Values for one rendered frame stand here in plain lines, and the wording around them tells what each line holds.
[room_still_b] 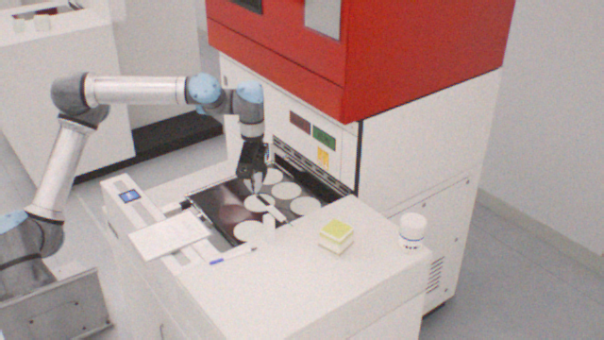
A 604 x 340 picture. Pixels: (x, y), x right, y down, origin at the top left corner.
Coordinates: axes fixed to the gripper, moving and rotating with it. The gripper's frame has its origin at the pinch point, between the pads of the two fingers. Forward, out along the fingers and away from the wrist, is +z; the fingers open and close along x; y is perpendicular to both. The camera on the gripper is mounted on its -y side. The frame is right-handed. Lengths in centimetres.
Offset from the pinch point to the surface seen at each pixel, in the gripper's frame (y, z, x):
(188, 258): -29.7, 3.6, 11.1
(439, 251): 47, 55, -64
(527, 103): 140, 28, -106
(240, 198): 7.7, 9.4, 7.2
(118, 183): 0.6, 3.5, 46.8
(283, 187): 17.0, 9.4, -5.6
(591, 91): 120, 10, -128
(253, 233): -9.0, 9.5, -1.8
